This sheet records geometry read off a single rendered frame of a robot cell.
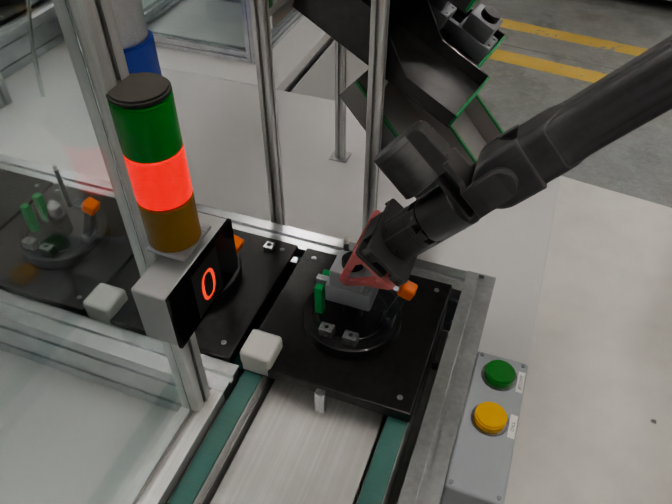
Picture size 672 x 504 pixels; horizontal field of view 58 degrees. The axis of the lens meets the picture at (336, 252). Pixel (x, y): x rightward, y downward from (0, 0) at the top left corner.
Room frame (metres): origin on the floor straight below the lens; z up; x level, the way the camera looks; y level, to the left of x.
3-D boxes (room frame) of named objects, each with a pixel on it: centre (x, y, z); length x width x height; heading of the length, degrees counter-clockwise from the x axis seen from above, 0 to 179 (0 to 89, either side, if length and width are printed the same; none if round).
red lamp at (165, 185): (0.43, 0.15, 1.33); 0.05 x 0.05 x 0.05
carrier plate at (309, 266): (0.57, -0.02, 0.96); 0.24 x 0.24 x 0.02; 70
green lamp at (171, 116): (0.43, 0.15, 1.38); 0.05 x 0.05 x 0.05
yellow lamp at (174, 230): (0.43, 0.15, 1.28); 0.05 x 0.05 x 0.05
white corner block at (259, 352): (0.51, 0.10, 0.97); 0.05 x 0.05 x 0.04; 70
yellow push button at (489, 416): (0.41, -0.20, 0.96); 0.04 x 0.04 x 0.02
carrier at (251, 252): (0.66, 0.22, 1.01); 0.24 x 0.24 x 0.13; 70
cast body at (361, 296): (0.57, -0.01, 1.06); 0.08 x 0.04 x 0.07; 70
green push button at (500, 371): (0.48, -0.22, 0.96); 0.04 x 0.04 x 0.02
